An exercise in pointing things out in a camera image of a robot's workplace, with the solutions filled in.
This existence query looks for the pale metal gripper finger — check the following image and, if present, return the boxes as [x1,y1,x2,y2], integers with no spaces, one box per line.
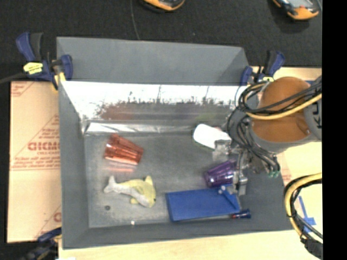
[232,171,249,196]
[213,139,234,160]

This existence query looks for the white rounded object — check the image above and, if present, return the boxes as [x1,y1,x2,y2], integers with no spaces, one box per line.
[192,123,233,150]

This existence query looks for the purple plastic cup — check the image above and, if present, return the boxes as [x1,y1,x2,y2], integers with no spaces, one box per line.
[203,159,239,189]

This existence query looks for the blue and red pen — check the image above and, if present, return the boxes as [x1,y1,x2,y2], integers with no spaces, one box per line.
[229,209,252,220]

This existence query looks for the blue clipboard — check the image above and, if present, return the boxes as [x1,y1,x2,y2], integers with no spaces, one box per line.
[165,186,242,223]

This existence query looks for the grey metal bin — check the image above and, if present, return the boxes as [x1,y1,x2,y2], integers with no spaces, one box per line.
[56,36,295,249]

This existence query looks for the yellow and white toy dolphin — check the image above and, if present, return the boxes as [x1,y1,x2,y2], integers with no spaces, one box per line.
[103,175,157,209]

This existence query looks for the red plastic cup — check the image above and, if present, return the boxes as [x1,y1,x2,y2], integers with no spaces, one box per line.
[103,133,145,166]

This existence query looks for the brown cardboard board red print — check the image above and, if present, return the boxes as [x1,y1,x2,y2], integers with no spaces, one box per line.
[6,80,63,244]

